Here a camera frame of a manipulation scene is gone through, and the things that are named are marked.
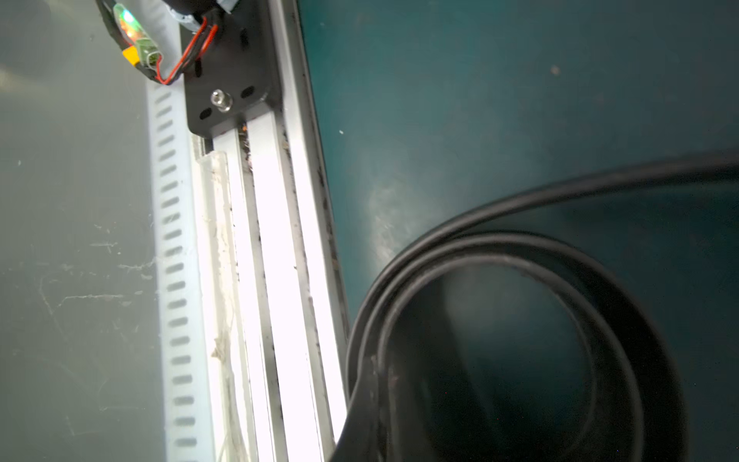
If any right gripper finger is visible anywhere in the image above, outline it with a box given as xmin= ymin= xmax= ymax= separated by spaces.
xmin=330 ymin=355 xmax=398 ymax=461

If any black leather belt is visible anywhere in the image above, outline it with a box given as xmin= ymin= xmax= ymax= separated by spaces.
xmin=346 ymin=150 xmax=738 ymax=461

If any dark green table mat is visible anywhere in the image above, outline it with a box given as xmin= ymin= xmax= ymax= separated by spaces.
xmin=298 ymin=1 xmax=738 ymax=461

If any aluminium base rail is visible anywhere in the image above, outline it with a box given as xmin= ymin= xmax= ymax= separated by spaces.
xmin=187 ymin=1 xmax=346 ymax=461

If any left arm base cable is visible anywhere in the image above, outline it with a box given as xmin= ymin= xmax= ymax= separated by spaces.
xmin=94 ymin=0 xmax=223 ymax=87

